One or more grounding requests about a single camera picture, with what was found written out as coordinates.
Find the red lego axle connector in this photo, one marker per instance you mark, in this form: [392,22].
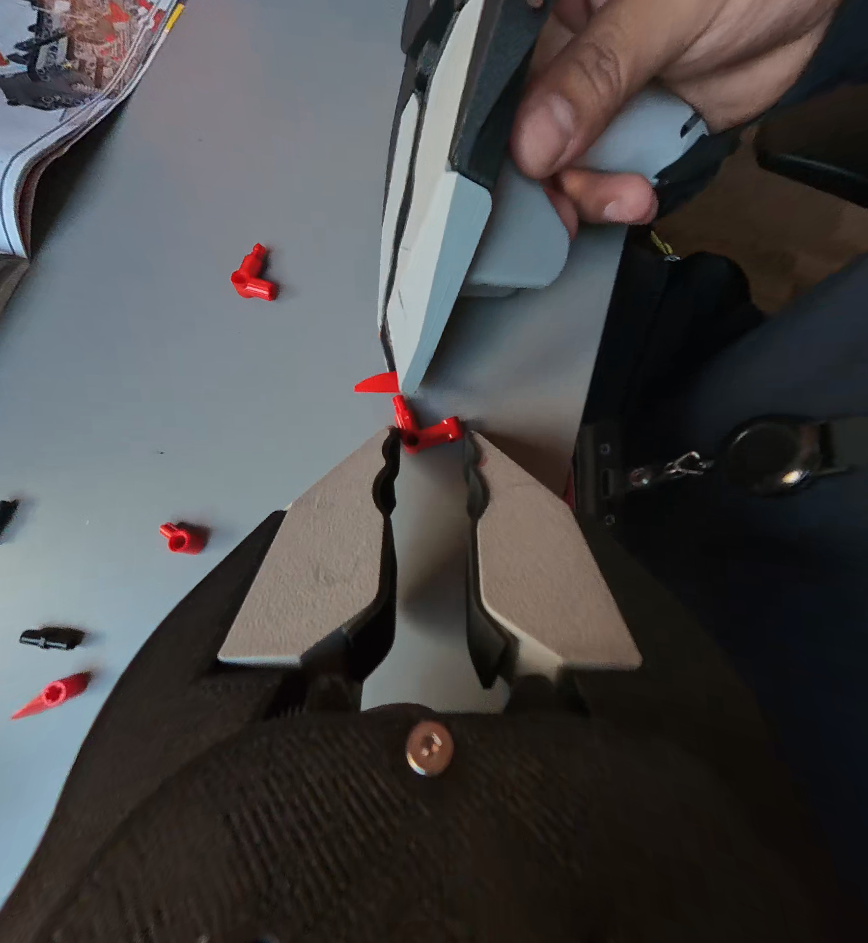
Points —
[434,435]

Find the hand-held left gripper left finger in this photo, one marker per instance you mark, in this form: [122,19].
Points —
[308,582]

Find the black office chair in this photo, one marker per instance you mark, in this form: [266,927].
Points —
[831,173]

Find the person's right hand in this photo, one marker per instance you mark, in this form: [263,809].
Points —
[699,44]

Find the clear badge holder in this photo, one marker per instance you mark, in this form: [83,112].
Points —
[588,471]

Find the red lego short connector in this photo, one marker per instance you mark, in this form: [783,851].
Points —
[253,284]

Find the lego instruction booklet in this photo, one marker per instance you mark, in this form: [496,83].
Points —
[6,147]

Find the black fabric bag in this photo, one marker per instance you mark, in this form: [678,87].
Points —
[684,331]

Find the person's dark navy clothing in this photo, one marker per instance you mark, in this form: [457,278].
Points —
[809,663]

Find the red lego claw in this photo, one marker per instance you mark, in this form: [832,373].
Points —
[54,692]

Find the red lego pin connector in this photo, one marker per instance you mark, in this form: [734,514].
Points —
[183,539]

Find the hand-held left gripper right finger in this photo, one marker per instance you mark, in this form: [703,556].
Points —
[551,582]

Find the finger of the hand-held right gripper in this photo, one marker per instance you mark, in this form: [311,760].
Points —
[441,258]
[403,147]

